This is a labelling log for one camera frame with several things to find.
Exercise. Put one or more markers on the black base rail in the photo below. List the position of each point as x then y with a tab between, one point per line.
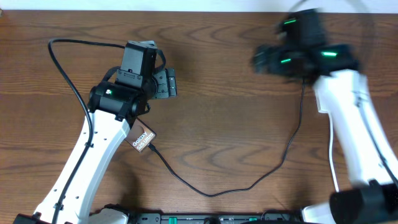
199	218

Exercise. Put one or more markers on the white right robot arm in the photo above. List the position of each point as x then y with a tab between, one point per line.
341	92

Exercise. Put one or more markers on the white power strip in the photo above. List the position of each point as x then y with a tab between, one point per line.
322	105

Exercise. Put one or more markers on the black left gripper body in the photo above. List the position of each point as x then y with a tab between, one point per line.
166	83

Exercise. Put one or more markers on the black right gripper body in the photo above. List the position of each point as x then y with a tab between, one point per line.
285	61

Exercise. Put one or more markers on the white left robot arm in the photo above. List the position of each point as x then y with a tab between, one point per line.
111	114

